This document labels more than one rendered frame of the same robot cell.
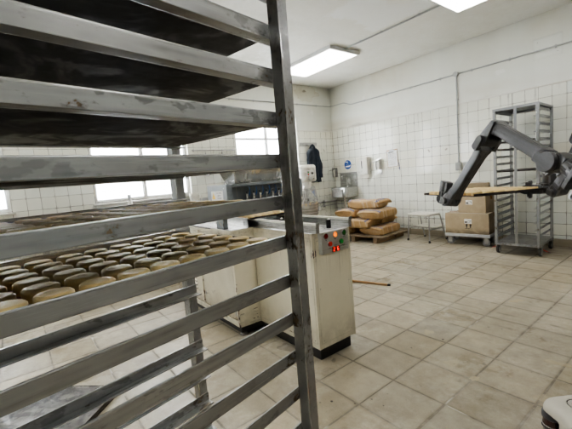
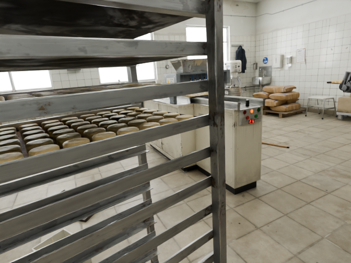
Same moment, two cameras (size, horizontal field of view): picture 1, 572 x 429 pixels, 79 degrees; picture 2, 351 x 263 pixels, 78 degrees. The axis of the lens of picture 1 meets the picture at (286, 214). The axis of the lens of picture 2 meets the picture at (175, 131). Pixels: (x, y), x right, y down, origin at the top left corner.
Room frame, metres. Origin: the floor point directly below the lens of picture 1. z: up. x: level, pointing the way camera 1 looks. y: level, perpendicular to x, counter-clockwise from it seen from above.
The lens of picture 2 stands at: (0.19, -0.02, 1.18)
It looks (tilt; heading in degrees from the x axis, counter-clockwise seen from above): 15 degrees down; 12
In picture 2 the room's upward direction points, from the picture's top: 4 degrees counter-clockwise
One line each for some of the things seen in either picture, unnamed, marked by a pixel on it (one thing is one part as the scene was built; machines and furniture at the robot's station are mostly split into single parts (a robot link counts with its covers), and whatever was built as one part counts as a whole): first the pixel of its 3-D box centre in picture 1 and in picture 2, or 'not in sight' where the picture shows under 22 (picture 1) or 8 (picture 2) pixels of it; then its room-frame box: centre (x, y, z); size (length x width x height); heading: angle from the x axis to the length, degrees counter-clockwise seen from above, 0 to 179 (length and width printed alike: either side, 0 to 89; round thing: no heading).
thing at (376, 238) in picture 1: (367, 234); (275, 110); (6.22, -1.44, 0.06); 1.20 x 0.80 x 0.11; 40
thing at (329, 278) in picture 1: (301, 278); (224, 140); (2.48, -0.07, 0.45); 0.70 x 0.34 x 0.90; 37
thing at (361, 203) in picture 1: (368, 203); (278, 88); (6.20, -1.49, 0.62); 0.72 x 0.42 x 0.17; 44
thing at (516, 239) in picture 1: (523, 179); not in sight; (4.42, -3.06, 0.93); 0.64 x 0.51 x 1.78; 130
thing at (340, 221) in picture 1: (265, 215); (203, 95); (3.06, 0.18, 0.87); 2.01 x 0.03 x 0.07; 37
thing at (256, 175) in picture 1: (254, 173); (196, 65); (2.89, 0.23, 1.25); 0.56 x 0.29 x 0.14; 127
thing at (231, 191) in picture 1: (257, 202); (197, 86); (2.89, 0.23, 1.01); 0.72 x 0.33 x 0.34; 127
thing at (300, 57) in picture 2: (392, 159); (301, 56); (6.44, -2.04, 1.37); 0.27 x 0.02 x 0.40; 38
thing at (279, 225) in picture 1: (237, 220); (183, 98); (2.89, 0.41, 0.87); 2.01 x 0.03 x 0.07; 37
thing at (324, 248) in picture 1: (334, 240); (250, 115); (2.19, -0.29, 0.77); 0.24 x 0.04 x 0.14; 127
